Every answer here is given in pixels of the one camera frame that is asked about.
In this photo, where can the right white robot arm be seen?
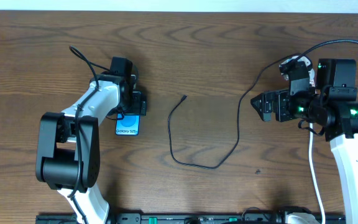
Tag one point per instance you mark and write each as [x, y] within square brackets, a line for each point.
[336, 111]

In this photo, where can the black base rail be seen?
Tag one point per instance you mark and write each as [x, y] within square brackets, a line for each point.
[248, 217]

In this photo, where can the blue Samsung smartphone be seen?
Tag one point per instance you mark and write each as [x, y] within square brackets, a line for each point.
[127, 125]

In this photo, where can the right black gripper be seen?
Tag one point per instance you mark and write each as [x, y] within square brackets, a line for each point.
[267, 102]

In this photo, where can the white power strip socket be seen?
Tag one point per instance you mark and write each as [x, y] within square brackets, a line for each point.
[293, 69]

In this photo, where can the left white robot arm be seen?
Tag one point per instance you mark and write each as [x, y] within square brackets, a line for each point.
[68, 152]

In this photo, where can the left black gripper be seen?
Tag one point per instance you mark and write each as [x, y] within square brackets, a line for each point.
[140, 107]

